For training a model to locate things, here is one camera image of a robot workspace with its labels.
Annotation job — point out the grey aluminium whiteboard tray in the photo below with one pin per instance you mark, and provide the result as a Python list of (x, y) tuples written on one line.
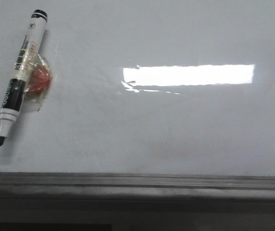
[(135, 202)]

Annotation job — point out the red round magnet with tape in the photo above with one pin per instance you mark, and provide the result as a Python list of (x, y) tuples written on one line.
[(38, 86)]

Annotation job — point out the black and white whiteboard marker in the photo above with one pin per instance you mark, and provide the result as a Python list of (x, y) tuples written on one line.
[(24, 65)]

